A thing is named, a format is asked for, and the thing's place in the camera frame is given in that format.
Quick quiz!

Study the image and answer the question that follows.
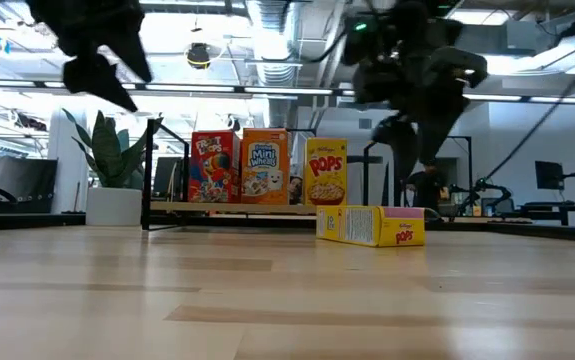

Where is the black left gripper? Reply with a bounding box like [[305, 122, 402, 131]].
[[24, 0, 154, 114]]

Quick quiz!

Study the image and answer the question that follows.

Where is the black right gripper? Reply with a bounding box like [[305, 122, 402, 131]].
[[340, 14, 489, 182]]

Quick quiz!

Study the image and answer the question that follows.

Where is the red Froot Loops cereal box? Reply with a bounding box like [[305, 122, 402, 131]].
[[187, 130, 242, 205]]

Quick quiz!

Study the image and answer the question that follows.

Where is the orange Frosted Mini Wheats box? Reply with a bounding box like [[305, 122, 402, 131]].
[[240, 127, 292, 206]]

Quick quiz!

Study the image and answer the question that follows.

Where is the person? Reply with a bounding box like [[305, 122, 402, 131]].
[[406, 169, 449, 209]]

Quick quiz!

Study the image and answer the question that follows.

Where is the green snake plant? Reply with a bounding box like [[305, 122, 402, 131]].
[[61, 107, 164, 190]]

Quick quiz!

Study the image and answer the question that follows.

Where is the background workbench with equipment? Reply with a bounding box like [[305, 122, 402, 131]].
[[449, 177, 517, 222]]

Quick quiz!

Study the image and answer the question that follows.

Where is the black computer monitor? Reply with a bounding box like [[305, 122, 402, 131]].
[[534, 160, 566, 192], [152, 156, 179, 197]]

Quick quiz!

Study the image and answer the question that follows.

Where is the white plant pot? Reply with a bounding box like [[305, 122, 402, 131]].
[[85, 187, 144, 228]]

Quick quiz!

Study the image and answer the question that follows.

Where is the dark grey partition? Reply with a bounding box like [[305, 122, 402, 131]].
[[0, 156, 59, 216]]

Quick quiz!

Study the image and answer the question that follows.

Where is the black background desk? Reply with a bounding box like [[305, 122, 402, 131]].
[[515, 200, 575, 227]]

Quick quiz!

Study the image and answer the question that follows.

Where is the black metal shelf end frame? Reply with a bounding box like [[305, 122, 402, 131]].
[[362, 139, 403, 207], [140, 117, 192, 232]]

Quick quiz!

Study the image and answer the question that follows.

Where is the round black overhead camera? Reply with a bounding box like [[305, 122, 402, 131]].
[[185, 41, 212, 70]]

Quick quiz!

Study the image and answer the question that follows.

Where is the long black arm cable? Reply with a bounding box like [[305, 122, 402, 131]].
[[484, 73, 575, 181]]

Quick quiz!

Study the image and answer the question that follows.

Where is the silver spiral ventilation duct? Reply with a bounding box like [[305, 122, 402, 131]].
[[244, 0, 301, 101]]

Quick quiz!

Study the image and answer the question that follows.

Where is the black aluminium rig frame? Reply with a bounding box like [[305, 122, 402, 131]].
[[0, 211, 575, 245]]

